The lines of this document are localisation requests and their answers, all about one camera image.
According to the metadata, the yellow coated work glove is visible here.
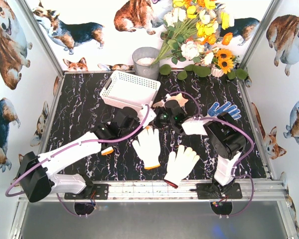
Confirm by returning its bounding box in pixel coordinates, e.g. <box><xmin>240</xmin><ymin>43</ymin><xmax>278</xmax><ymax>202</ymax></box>
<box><xmin>101</xmin><ymin>146</ymin><xmax>114</xmax><ymax>155</ymax></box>

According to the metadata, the white glove orange cuff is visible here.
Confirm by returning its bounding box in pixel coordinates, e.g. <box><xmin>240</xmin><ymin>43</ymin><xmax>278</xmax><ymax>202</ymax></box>
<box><xmin>132</xmin><ymin>125</ymin><xmax>161</xmax><ymax>170</ymax></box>

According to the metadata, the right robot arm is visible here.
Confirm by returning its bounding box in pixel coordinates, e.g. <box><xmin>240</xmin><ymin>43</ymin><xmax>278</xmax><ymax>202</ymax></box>
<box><xmin>152</xmin><ymin>92</ymin><xmax>249</xmax><ymax>194</ymax></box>

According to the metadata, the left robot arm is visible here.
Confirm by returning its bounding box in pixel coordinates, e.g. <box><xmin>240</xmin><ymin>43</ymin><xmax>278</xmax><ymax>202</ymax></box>
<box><xmin>15</xmin><ymin>104</ymin><xmax>156</xmax><ymax>203</ymax></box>

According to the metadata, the white plastic storage basket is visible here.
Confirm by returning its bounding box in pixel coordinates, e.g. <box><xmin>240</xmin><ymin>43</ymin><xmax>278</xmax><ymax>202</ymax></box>
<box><xmin>100</xmin><ymin>70</ymin><xmax>161</xmax><ymax>112</ymax></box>

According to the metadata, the cream knit glove pair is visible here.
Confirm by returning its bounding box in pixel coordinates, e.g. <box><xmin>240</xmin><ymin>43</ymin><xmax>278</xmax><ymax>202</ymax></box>
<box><xmin>152</xmin><ymin>93</ymin><xmax>188</xmax><ymax>108</ymax></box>

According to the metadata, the cream glove red cuff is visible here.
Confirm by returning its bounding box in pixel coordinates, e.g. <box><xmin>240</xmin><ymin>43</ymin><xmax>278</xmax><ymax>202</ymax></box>
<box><xmin>163</xmin><ymin>145</ymin><xmax>200</xmax><ymax>189</ymax></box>

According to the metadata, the blue dotted work glove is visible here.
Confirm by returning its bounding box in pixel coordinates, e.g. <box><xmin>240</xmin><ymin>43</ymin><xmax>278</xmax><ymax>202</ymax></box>
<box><xmin>207</xmin><ymin>102</ymin><xmax>241</xmax><ymax>120</ymax></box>

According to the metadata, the grey metal bucket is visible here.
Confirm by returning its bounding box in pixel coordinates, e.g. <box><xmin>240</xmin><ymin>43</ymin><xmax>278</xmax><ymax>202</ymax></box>
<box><xmin>132</xmin><ymin>47</ymin><xmax>159</xmax><ymax>80</ymax></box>

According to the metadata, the small sunflower pot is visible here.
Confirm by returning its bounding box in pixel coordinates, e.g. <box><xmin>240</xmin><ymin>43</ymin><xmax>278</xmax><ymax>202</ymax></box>
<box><xmin>211</xmin><ymin>48</ymin><xmax>240</xmax><ymax>78</ymax></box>

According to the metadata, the artificial flower bouquet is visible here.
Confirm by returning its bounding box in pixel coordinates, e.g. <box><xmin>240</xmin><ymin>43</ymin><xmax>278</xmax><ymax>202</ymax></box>
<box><xmin>152</xmin><ymin>0</ymin><xmax>235</xmax><ymax>65</ymax></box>

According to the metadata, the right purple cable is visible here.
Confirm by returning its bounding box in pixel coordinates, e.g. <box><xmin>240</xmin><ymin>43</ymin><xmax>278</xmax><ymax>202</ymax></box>
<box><xmin>168</xmin><ymin>91</ymin><xmax>255</xmax><ymax>220</ymax></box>

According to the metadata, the purple cable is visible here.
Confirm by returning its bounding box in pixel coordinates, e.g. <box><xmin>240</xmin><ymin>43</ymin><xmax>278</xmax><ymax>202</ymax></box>
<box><xmin>5</xmin><ymin>104</ymin><xmax>150</xmax><ymax>219</ymax></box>
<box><xmin>168</xmin><ymin>91</ymin><xmax>255</xmax><ymax>220</ymax></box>

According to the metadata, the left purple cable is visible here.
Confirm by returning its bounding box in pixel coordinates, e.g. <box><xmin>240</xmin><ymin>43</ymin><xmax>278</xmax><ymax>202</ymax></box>
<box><xmin>5</xmin><ymin>104</ymin><xmax>150</xmax><ymax>219</ymax></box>

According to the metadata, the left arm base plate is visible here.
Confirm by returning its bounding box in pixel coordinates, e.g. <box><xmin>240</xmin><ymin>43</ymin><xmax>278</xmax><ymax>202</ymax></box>
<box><xmin>64</xmin><ymin>183</ymin><xmax>109</xmax><ymax>200</ymax></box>

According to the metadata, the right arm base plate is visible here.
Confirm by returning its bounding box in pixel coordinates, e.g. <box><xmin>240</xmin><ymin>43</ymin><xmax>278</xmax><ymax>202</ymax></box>
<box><xmin>190</xmin><ymin>183</ymin><xmax>243</xmax><ymax>199</ymax></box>

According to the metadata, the aluminium front rail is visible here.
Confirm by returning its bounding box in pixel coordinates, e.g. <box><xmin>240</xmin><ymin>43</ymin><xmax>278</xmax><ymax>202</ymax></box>
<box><xmin>18</xmin><ymin>179</ymin><xmax>289</xmax><ymax>203</ymax></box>

